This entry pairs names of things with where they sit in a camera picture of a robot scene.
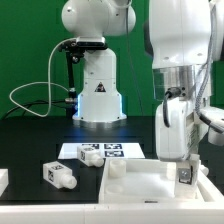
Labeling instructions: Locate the grey stand camera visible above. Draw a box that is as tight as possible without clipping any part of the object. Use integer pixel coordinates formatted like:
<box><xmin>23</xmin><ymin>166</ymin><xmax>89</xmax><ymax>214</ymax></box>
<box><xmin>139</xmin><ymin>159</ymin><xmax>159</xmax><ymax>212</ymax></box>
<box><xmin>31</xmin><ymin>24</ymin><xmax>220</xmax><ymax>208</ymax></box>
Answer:
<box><xmin>76</xmin><ymin>37</ymin><xmax>106</xmax><ymax>48</ymax></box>

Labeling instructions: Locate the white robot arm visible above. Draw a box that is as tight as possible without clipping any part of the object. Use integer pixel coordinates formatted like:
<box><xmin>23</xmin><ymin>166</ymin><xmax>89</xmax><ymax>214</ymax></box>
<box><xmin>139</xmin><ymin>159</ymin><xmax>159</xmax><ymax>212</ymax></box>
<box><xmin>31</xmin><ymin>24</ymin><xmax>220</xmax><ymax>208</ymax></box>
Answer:
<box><xmin>62</xmin><ymin>0</ymin><xmax>224</xmax><ymax>161</ymax></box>

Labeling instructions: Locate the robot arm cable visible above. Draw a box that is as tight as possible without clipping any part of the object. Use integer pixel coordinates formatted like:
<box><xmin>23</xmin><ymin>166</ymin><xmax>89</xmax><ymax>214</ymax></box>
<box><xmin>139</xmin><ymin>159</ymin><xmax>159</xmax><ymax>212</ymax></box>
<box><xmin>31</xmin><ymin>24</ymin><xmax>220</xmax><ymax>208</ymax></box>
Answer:
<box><xmin>123</xmin><ymin>0</ymin><xmax>224</xmax><ymax>134</ymax></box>

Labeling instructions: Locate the black camera stand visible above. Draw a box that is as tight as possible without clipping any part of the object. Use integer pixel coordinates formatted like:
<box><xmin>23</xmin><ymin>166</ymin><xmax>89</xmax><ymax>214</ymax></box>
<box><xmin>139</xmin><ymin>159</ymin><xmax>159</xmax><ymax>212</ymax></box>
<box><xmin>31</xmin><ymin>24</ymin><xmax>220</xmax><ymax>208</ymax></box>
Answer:
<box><xmin>59</xmin><ymin>39</ymin><xmax>84</xmax><ymax>117</ymax></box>

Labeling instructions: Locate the white square tabletop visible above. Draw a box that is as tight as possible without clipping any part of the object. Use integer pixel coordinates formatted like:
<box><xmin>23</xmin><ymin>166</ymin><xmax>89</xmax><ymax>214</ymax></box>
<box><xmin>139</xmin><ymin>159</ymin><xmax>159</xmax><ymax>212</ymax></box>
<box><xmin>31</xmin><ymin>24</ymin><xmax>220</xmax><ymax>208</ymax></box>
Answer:
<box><xmin>98</xmin><ymin>159</ymin><xmax>203</xmax><ymax>204</ymax></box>

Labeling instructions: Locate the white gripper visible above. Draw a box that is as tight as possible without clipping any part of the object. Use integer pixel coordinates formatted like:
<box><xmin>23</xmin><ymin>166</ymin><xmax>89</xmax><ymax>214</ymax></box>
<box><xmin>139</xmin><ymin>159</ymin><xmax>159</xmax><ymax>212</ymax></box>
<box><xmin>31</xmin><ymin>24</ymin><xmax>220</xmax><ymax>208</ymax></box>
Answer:
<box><xmin>155</xmin><ymin>98</ymin><xmax>199</xmax><ymax>162</ymax></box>

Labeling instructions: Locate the white obstacle fence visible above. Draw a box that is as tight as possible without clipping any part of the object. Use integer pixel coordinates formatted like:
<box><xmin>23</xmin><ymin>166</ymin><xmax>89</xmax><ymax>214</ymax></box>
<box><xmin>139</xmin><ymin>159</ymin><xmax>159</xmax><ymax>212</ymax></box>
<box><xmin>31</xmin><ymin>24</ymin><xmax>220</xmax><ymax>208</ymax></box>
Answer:
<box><xmin>0</xmin><ymin>174</ymin><xmax>224</xmax><ymax>224</ymax></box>

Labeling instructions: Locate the white camera cable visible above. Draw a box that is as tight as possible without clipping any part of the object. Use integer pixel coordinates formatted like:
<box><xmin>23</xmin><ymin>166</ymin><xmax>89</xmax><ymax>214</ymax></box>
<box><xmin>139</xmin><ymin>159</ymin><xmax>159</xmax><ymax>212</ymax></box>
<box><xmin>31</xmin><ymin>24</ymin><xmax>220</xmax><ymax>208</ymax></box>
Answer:
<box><xmin>8</xmin><ymin>39</ymin><xmax>78</xmax><ymax>118</ymax></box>

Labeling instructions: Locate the white marker sheet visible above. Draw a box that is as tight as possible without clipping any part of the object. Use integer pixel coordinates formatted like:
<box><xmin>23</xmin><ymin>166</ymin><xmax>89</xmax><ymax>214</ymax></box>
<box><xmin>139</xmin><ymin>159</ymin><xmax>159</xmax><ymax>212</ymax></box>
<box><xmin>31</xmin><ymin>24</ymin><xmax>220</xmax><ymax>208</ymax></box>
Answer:
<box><xmin>58</xmin><ymin>143</ymin><xmax>144</xmax><ymax>159</ymax></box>

